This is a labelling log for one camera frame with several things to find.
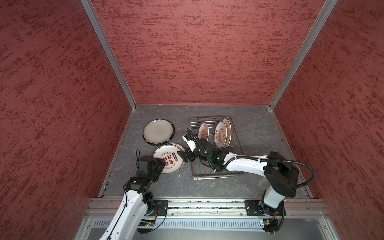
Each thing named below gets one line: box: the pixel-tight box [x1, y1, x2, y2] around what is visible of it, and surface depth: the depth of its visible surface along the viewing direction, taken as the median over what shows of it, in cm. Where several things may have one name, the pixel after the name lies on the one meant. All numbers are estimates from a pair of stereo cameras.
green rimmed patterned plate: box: [152, 143, 186, 174], surface depth 92 cm
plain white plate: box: [143, 119, 176, 146], surface depth 105 cm
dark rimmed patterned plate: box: [143, 119, 175, 146], surface depth 105 cm
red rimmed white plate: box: [166, 142, 186, 169], surface depth 92 cm
